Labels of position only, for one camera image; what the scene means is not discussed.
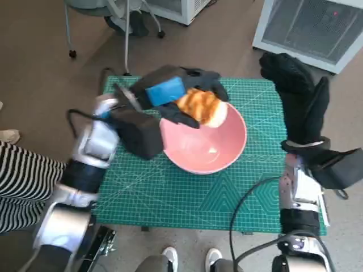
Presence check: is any pink bowl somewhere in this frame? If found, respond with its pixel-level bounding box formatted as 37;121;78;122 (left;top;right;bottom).
159;102;247;175

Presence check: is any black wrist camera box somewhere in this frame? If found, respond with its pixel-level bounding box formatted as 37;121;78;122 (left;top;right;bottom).
305;147;363;189
109;109;165;160

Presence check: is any person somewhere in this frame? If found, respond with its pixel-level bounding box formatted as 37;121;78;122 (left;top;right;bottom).
0;141;67;235

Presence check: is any green cutting mat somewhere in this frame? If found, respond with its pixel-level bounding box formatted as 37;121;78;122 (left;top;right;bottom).
93;74;328;236

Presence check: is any long striped bread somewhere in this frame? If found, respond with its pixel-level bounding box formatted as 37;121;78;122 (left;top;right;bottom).
177;87;229;128

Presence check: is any black bag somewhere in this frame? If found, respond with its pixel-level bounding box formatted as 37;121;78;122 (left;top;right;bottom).
104;11;151;37

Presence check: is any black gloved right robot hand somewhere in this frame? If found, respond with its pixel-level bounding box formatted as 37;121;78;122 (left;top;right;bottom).
259;52;331;145

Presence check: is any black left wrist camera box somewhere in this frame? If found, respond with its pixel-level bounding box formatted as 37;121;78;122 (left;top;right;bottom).
109;109;165;160

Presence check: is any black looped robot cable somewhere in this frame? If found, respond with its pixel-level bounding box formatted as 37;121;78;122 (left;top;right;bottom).
232;229;338;272

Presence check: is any white shoe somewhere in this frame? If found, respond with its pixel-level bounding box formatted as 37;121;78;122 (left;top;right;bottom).
0;129;21;144
162;245;179;272
205;247;223;270

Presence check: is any black metal folding bracket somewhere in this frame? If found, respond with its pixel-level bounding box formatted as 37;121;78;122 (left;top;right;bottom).
76;225;117;272

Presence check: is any white appliance with glass door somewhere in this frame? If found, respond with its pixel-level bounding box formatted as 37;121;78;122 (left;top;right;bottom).
140;0;212;26

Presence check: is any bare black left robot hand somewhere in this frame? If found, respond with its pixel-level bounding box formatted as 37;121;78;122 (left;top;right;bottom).
129;65;230;130

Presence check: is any person's leg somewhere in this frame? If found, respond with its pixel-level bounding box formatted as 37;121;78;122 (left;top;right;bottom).
133;253;174;272
211;257;242;272

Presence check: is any white cabinet with mesh grille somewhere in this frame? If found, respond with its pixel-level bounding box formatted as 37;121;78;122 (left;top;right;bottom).
252;0;363;74

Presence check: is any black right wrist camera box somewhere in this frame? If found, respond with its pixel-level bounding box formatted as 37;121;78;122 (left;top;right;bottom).
305;147;363;189

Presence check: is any grey chair with casters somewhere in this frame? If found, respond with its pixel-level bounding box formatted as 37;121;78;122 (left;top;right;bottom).
64;0;166;76

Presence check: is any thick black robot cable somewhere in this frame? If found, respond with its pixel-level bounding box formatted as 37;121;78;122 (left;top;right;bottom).
229;175;281;272

